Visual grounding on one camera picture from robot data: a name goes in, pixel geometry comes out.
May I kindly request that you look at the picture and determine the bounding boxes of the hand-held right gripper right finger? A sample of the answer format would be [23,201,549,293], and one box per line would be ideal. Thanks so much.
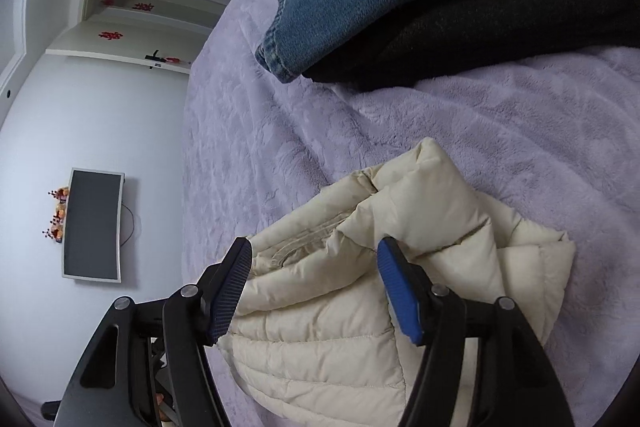
[376,237,568,427]

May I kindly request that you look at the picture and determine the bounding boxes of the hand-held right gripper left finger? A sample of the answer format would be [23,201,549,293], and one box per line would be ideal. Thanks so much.
[42,237,253,427]

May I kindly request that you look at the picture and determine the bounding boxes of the cream quilted down jacket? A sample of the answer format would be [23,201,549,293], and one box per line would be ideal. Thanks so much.
[216,138,577,427]

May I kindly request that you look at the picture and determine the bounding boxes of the purple plush blanket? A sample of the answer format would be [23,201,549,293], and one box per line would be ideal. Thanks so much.
[180,0,640,427]

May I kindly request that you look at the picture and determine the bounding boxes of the white door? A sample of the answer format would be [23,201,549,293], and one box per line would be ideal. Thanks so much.
[45,24,211,74]

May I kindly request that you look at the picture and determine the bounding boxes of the black screen cable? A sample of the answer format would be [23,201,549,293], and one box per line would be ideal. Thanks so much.
[119,203,136,248]

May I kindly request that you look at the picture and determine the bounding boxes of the wall-mounted flat screen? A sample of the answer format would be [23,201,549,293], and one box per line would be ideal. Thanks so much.
[61,167,126,284]

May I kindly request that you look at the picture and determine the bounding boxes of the red orange wall decoration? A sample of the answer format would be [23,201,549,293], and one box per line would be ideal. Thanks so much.
[42,187,71,244]

